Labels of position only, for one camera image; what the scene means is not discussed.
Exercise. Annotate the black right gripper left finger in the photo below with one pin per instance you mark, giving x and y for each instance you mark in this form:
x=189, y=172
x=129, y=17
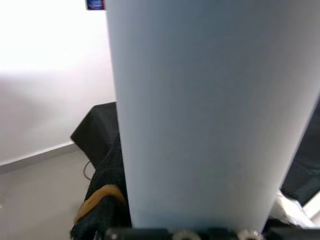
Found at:
x=110, y=170

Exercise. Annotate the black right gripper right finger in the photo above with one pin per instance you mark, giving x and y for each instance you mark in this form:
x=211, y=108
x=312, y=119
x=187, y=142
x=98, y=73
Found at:
x=287, y=197

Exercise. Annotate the white plastic table leg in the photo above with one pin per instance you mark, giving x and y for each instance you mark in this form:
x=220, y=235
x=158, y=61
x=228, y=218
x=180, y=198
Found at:
x=200, y=100

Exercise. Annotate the tan rubber band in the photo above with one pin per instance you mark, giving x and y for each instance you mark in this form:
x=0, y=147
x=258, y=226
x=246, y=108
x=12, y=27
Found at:
x=107, y=189

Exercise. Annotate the black tablecloth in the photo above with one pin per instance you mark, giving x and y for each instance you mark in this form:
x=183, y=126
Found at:
x=95, y=125

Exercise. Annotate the blue printed box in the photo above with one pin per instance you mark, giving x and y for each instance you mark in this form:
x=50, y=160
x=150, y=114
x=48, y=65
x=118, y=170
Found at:
x=96, y=4

